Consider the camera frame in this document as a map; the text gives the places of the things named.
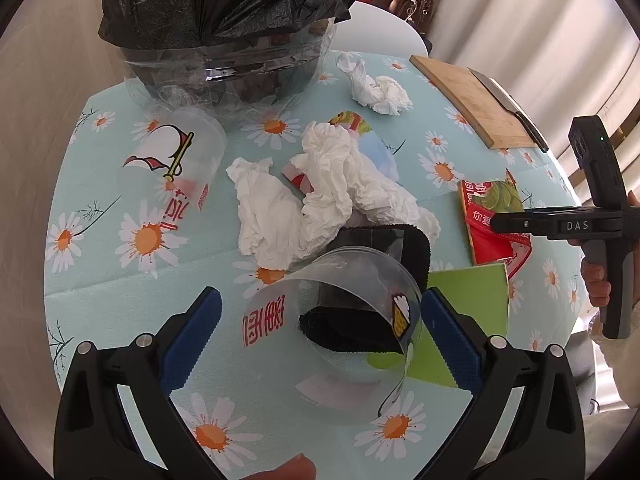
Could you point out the colourful snack wrapper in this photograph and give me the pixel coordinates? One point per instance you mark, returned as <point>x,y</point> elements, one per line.
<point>375,152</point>

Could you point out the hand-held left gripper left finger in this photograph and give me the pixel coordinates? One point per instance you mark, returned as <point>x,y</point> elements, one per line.
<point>192,340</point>

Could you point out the clear plastic trash bin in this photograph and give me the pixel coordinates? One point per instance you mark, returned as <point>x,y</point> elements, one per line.
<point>220,72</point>

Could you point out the clear cup with bird print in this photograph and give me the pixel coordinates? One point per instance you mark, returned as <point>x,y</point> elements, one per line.
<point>170,160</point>

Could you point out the large white tissue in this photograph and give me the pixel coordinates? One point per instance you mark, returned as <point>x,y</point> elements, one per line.
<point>345,180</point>

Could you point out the person's right hand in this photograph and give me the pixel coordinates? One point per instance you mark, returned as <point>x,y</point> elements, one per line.
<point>597,287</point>

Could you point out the brown handbag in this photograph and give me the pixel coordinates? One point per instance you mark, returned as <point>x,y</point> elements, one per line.
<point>400,2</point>

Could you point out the kitchen knife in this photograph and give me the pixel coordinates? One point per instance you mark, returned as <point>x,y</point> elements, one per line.
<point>500,97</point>

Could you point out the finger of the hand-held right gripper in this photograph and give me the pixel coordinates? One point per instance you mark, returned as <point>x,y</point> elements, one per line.
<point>530,223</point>

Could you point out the red snack wrapper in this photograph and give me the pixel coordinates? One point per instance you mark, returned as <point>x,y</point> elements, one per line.
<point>482,252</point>

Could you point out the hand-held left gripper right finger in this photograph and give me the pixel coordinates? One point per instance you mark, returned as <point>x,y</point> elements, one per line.
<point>450,340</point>

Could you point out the white chair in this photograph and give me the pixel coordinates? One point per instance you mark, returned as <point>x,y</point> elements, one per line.
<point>380,27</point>

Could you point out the small white tissue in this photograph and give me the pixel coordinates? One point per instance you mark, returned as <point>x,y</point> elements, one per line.
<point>380,87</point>

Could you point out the green paper card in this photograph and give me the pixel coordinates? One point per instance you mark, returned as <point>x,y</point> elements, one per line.
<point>465,295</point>

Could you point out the wooden cutting board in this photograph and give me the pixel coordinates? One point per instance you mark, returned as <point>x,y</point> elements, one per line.
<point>475,100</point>

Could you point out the person's left hand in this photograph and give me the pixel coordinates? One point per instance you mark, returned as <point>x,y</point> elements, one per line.
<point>280,467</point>

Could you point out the clear cup with red print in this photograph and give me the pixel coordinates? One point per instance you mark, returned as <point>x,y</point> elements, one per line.
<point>280,320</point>

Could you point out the black cloth pad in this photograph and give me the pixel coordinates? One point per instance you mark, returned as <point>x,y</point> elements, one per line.
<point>417,255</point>

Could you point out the floral light blue tablecloth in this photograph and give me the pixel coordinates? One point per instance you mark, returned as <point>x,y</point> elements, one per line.
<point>125,280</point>

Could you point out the person's right forearm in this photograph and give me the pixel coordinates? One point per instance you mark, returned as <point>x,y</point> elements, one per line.
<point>622,375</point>

